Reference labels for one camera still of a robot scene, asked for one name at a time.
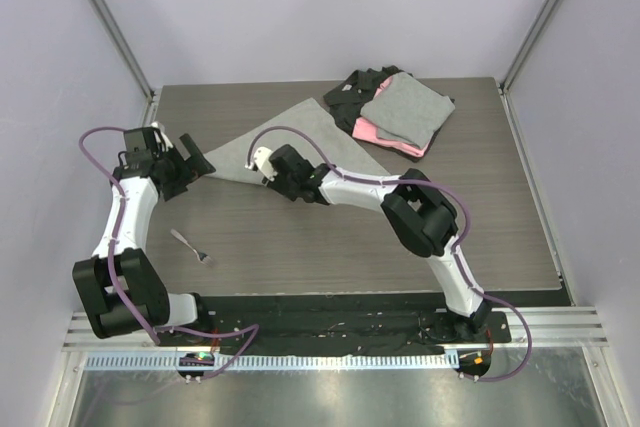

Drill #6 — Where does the left aluminium frame post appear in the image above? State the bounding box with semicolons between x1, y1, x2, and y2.
88;0;154;102

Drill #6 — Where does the silver metal fork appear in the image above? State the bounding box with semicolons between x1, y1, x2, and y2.
170;229;215;267

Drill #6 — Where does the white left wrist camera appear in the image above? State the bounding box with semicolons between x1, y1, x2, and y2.
149;121;174;151

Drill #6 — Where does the aluminium frame post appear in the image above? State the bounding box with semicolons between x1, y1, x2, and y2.
498;0;563;95
88;0;154;102

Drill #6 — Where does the pink folded shirt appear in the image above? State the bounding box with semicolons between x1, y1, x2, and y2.
353;72;441;158

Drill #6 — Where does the grey cloth napkin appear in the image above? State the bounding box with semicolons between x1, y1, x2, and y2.
205;98;389;185

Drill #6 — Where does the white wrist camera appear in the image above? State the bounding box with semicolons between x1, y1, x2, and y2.
149;121;174;151
246;147;277;182

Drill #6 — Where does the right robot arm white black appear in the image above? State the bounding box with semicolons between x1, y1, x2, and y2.
249;144;491;342

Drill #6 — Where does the right aluminium frame post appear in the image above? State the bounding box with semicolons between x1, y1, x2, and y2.
498;0;563;95

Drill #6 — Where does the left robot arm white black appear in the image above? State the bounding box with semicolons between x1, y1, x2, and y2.
72;122;216;346

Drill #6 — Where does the black polo shirt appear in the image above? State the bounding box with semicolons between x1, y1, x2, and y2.
323;66;441;162

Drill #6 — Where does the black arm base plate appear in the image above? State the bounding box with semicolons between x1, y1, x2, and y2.
189;293;512;357

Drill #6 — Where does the white slotted cable duct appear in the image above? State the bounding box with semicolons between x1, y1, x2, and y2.
85;351;459;372

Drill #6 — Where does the aluminium front rail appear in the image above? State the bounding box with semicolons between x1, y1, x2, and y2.
62;307;609;352

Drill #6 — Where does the grey folded shirt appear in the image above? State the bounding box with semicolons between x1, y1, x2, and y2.
361;72;455;149

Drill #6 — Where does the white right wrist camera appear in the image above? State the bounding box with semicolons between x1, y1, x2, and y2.
246;147;277;182

